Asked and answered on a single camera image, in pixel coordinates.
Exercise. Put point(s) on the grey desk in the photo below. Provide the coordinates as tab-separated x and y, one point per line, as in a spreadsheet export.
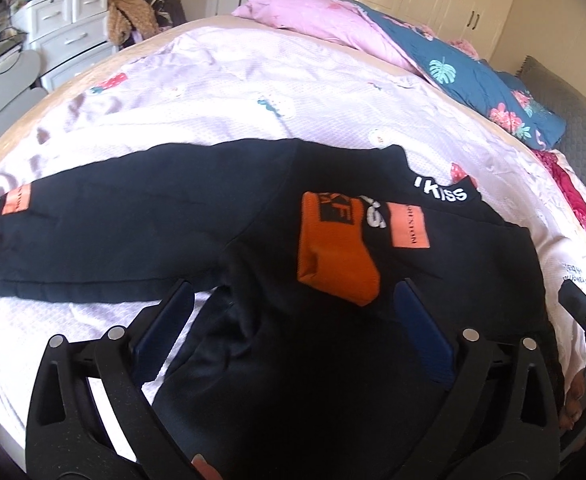
3	110

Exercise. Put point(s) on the brown plush cloth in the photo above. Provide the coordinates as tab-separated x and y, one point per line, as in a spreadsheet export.
130	17

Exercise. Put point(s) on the black sweatshirt with orange patches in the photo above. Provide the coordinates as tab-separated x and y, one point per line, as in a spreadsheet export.
273	210

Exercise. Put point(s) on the blue floral quilt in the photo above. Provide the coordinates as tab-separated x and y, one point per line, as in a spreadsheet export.
448	60

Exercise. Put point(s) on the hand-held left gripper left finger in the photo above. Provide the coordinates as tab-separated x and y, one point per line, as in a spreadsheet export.
165	325

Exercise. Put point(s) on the pink quilt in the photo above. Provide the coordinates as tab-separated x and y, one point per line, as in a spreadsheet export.
313	15

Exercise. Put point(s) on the person's right hand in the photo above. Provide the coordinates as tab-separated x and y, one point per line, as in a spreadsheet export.
575	400

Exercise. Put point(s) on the red floral cloth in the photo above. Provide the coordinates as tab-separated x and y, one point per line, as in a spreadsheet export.
573	190

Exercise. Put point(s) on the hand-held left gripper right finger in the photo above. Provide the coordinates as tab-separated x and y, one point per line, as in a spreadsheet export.
423	330

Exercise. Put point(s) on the person's left hand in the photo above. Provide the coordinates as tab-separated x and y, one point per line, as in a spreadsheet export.
207	467

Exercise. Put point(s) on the white drawer cabinet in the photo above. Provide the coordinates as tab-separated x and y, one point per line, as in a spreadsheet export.
68	35

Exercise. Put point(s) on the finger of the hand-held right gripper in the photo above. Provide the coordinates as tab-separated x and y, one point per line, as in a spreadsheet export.
585	310

